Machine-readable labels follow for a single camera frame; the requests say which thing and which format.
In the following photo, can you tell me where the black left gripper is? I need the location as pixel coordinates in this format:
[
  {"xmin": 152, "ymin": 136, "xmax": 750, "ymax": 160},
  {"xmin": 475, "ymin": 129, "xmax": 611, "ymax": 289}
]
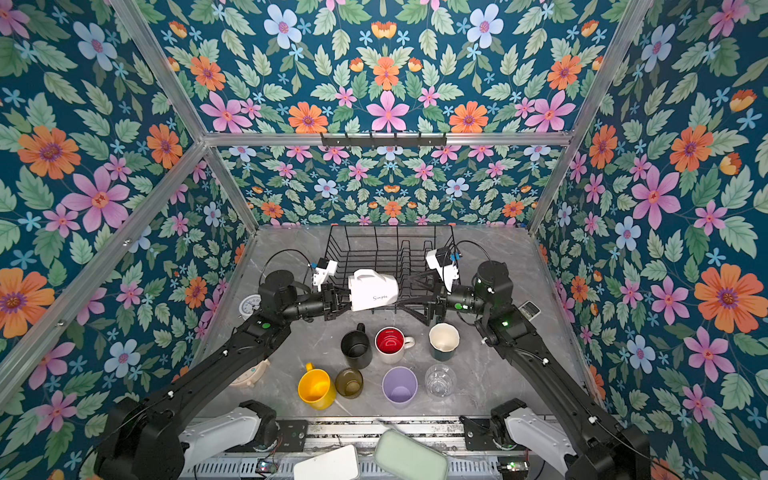
[{"xmin": 279, "ymin": 283, "xmax": 365, "ymax": 324}]

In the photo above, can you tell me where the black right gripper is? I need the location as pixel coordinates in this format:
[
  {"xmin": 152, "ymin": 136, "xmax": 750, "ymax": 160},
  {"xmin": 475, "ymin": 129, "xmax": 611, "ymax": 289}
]
[{"xmin": 401, "ymin": 268, "xmax": 494, "ymax": 331}]

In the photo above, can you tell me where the white ceramic mug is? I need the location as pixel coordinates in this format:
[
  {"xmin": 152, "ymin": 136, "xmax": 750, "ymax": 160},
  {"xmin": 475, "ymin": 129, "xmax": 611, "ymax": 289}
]
[{"xmin": 348, "ymin": 269, "xmax": 399, "ymax": 312}]

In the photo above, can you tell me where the yellow mug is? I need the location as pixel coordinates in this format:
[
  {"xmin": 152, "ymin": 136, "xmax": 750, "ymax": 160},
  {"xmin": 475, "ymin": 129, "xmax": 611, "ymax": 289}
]
[{"xmin": 297, "ymin": 363, "xmax": 336, "ymax": 411}]

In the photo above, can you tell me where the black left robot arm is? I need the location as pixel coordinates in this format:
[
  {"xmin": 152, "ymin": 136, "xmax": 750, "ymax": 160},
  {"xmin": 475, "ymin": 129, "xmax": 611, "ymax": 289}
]
[{"xmin": 94, "ymin": 270, "xmax": 351, "ymax": 479}]

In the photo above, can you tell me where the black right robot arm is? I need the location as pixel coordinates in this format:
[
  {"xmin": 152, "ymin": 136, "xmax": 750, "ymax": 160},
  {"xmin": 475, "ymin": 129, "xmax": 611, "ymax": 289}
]
[{"xmin": 396, "ymin": 260, "xmax": 651, "ymax": 479}]

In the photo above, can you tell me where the dark green mug cream inside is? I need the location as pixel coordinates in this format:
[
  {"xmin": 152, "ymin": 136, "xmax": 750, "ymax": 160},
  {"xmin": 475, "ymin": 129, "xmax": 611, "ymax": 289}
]
[{"xmin": 428, "ymin": 323, "xmax": 460, "ymax": 362}]

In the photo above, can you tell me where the white mug red inside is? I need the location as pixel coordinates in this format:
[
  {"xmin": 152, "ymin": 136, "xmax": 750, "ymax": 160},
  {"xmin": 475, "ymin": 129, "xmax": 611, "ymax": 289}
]
[{"xmin": 375, "ymin": 327, "xmax": 415, "ymax": 365}]

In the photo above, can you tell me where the black mug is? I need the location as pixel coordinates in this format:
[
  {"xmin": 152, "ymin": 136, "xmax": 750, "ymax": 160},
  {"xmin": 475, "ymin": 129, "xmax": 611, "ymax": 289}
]
[{"xmin": 340, "ymin": 323, "xmax": 373, "ymax": 370}]

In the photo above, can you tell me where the clear glass tumbler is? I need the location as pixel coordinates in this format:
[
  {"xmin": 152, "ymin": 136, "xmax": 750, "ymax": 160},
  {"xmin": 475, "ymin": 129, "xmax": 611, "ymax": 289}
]
[{"xmin": 424, "ymin": 364, "xmax": 457, "ymax": 398}]

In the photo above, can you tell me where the lilac plastic cup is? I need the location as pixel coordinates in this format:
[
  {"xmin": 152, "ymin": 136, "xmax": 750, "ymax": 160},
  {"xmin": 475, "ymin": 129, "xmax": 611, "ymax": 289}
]
[{"xmin": 382, "ymin": 366, "xmax": 419, "ymax": 408}]

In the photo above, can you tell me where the olive green glass tumbler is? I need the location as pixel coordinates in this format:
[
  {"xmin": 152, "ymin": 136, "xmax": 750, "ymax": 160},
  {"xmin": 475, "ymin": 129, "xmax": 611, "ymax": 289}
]
[{"xmin": 334, "ymin": 368, "xmax": 364, "ymax": 399}]

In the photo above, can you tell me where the small white round timer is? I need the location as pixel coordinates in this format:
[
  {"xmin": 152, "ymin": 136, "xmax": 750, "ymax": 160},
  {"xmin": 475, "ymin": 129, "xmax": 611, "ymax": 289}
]
[{"xmin": 238, "ymin": 294, "xmax": 261, "ymax": 319}]

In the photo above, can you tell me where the beige alarm clock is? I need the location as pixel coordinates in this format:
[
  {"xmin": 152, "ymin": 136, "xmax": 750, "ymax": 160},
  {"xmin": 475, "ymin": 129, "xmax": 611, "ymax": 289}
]
[{"xmin": 231, "ymin": 360, "xmax": 270, "ymax": 388}]

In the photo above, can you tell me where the pale green rectangular box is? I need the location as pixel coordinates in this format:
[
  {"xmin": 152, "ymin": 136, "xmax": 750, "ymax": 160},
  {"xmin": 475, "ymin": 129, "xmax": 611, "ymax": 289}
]
[{"xmin": 374, "ymin": 430, "xmax": 449, "ymax": 480}]

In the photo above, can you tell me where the white rectangular box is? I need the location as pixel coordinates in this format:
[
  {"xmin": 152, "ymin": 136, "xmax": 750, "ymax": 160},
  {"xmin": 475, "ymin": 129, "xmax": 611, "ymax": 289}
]
[{"xmin": 293, "ymin": 445, "xmax": 360, "ymax": 480}]

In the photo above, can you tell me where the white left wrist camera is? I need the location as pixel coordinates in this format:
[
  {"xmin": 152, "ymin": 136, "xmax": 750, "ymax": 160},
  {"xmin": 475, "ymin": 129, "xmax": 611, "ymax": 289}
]
[{"xmin": 312, "ymin": 257, "xmax": 338, "ymax": 291}]

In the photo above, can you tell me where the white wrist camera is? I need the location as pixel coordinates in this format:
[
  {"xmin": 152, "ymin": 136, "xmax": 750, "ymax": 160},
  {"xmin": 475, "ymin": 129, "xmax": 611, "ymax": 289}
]
[
  {"xmin": 312, "ymin": 257, "xmax": 338, "ymax": 291},
  {"xmin": 425, "ymin": 247, "xmax": 459, "ymax": 293}
]

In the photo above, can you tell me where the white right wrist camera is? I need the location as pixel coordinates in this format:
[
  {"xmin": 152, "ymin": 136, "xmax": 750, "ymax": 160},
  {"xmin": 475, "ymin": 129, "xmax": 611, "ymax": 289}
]
[{"xmin": 425, "ymin": 247, "xmax": 459, "ymax": 293}]

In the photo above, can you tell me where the black wire dish rack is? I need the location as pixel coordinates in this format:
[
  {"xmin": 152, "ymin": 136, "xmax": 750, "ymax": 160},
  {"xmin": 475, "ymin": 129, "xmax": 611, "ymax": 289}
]
[{"xmin": 324, "ymin": 226, "xmax": 461, "ymax": 313}]

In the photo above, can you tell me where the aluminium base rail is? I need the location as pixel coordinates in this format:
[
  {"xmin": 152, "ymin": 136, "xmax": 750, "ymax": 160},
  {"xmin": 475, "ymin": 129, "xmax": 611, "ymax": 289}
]
[{"xmin": 197, "ymin": 415, "xmax": 631, "ymax": 457}]

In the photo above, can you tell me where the black wall hook rail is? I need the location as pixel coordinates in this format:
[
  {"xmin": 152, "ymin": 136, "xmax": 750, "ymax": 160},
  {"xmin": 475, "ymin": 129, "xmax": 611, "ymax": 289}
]
[{"xmin": 320, "ymin": 133, "xmax": 448, "ymax": 148}]

